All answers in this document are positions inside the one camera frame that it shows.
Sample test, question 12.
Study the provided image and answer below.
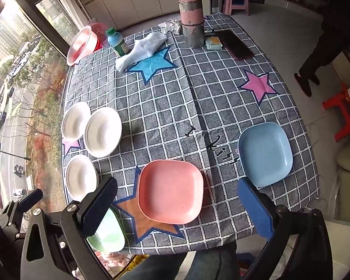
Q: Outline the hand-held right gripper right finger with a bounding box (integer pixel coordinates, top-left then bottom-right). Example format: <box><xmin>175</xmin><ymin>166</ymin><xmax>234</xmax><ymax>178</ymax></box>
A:
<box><xmin>237</xmin><ymin>177</ymin><xmax>335</xmax><ymax>280</ymax></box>

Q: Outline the red plastic basin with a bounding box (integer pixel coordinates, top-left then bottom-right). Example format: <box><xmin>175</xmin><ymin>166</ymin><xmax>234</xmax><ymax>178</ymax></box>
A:
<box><xmin>89</xmin><ymin>22</ymin><xmax>106</xmax><ymax>51</ymax></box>

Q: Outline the red plastic stool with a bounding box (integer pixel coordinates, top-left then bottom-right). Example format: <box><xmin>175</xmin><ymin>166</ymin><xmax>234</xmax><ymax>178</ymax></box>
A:
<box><xmin>322</xmin><ymin>82</ymin><xmax>350</xmax><ymax>143</ymax></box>

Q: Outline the blue square plate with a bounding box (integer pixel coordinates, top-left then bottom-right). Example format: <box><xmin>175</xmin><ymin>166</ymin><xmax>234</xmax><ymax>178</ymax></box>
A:
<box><xmin>238</xmin><ymin>122</ymin><xmax>293</xmax><ymax>188</ymax></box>

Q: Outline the crumpled white tissue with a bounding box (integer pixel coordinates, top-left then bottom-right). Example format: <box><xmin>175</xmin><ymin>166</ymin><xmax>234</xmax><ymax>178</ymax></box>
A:
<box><xmin>158</xmin><ymin>19</ymin><xmax>181</xmax><ymax>34</ymax></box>

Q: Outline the grey checked star tablecloth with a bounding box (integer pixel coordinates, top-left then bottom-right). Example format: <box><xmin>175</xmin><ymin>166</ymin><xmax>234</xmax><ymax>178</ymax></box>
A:
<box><xmin>63</xmin><ymin>13</ymin><xmax>320</xmax><ymax>256</ymax></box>

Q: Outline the pink square plate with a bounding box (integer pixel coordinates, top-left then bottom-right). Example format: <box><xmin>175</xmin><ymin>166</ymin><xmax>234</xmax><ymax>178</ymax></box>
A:
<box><xmin>138</xmin><ymin>160</ymin><xmax>204</xmax><ymax>224</ymax></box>

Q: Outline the pink plastic basin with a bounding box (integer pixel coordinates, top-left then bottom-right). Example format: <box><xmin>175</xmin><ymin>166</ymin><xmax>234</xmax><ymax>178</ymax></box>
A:
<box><xmin>66</xmin><ymin>26</ymin><xmax>98</xmax><ymax>66</ymax></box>

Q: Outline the black phone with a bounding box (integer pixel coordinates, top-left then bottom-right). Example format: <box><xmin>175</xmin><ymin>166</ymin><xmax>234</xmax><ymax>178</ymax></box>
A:
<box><xmin>217</xmin><ymin>30</ymin><xmax>254</xmax><ymax>61</ymax></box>

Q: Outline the green capped bottle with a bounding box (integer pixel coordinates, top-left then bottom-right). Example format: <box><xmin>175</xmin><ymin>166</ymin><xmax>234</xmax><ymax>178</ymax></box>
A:
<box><xmin>106</xmin><ymin>28</ymin><xmax>130</xmax><ymax>56</ymax></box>

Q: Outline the white round paper plate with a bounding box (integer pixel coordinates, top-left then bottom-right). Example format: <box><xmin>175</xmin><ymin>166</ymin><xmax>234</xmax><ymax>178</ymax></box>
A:
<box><xmin>84</xmin><ymin>107</ymin><xmax>123</xmax><ymax>158</ymax></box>

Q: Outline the white cabinet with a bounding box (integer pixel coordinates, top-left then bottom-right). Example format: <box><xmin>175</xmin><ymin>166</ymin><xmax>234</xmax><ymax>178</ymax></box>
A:
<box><xmin>81</xmin><ymin>0</ymin><xmax>188</xmax><ymax>31</ymax></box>

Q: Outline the white cloth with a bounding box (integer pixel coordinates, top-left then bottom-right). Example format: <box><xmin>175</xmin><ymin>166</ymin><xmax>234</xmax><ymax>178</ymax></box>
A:
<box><xmin>115</xmin><ymin>32</ymin><xmax>167</xmax><ymax>72</ymax></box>

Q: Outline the green square plate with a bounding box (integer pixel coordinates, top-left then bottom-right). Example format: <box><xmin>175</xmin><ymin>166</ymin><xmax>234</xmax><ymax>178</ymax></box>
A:
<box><xmin>86</xmin><ymin>206</ymin><xmax>126</xmax><ymax>253</ymax></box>

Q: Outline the worn pink thermos flask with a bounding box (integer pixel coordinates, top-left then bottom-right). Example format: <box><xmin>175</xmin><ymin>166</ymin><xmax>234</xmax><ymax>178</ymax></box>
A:
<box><xmin>177</xmin><ymin>0</ymin><xmax>205</xmax><ymax>49</ymax></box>

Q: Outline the large window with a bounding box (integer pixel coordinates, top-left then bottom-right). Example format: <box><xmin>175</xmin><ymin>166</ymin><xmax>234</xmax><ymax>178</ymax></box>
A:
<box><xmin>0</xmin><ymin>0</ymin><xmax>86</xmax><ymax>210</ymax></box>

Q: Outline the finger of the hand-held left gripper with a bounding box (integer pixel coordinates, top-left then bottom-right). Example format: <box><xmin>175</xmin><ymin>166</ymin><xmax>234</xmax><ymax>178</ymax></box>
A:
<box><xmin>18</xmin><ymin>189</ymin><xmax>44</xmax><ymax>211</ymax></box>

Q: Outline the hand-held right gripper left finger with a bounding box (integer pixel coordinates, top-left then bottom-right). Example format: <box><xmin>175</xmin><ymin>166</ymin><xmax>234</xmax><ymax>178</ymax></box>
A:
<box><xmin>20</xmin><ymin>176</ymin><xmax>119</xmax><ymax>280</ymax></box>

